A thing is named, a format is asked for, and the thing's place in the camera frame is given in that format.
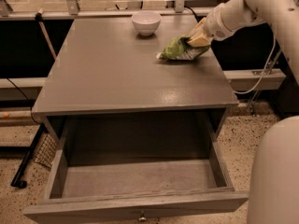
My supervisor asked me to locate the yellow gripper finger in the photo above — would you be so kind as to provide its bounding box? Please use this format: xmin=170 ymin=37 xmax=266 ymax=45
xmin=187 ymin=35 xmax=212 ymax=48
xmin=186 ymin=29 xmax=197 ymax=40

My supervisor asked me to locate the white ceramic bowl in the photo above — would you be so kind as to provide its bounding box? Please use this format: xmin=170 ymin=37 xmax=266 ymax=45
xmin=131 ymin=11 xmax=162 ymax=35

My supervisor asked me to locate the black cable on left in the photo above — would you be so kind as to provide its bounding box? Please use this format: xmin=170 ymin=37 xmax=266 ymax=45
xmin=7 ymin=77 xmax=41 ymax=125

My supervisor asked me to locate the wooden stick with black tape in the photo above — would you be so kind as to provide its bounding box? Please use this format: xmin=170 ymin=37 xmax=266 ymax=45
xmin=35 ymin=8 xmax=57 ymax=59

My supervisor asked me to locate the green jalapeno chip bag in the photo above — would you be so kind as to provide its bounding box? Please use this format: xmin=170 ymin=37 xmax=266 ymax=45
xmin=157 ymin=36 xmax=210 ymax=61

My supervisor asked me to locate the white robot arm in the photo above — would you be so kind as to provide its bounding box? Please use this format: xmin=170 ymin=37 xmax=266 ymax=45
xmin=189 ymin=0 xmax=299 ymax=224

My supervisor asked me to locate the grey wooden cabinet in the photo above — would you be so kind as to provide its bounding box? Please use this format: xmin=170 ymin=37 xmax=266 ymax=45
xmin=32 ymin=15 xmax=238 ymax=143

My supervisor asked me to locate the grey metal rail frame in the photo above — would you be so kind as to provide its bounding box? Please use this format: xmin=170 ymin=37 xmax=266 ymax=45
xmin=0 ymin=0 xmax=220 ymax=21

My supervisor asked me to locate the wire mesh panel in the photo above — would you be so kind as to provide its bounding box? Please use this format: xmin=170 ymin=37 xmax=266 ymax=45
xmin=34 ymin=133 xmax=57 ymax=170

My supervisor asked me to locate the grey open top drawer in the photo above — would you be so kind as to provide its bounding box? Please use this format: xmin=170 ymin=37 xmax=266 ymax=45
xmin=23 ymin=110 xmax=251 ymax=224

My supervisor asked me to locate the black wheeled stand leg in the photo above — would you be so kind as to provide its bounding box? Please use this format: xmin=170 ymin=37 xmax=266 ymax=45
xmin=10 ymin=124 xmax=45 ymax=189

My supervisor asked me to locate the white cable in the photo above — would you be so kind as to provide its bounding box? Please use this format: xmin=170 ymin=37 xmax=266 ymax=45
xmin=234 ymin=31 xmax=278 ymax=95

